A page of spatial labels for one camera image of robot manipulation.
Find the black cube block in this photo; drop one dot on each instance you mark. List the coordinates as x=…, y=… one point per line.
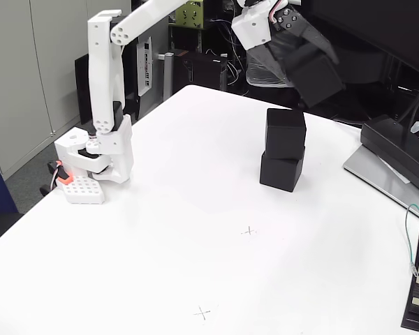
x=316, y=80
x=279, y=174
x=284, y=136

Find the clear plastic trash bag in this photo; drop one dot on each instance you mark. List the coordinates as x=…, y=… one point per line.
x=262, y=76

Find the yellow-green metal plate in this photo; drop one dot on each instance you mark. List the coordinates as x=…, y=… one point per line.
x=190, y=15

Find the black equipment case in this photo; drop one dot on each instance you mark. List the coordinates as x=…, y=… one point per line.
x=202, y=73

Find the black computer monitor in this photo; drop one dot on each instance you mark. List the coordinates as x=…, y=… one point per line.
x=387, y=24

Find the black box on stand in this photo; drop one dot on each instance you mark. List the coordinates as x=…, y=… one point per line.
x=394, y=146

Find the silver monitor stand base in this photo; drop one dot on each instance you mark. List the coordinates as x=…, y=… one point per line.
x=370, y=174

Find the black flat panel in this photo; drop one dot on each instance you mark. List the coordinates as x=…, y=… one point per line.
x=82, y=87

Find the orange black table clamp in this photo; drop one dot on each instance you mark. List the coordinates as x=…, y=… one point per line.
x=64, y=177

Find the grey metal cabinet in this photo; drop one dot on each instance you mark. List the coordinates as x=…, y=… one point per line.
x=14, y=70

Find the black flat device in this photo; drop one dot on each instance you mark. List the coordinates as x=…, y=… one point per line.
x=417, y=314

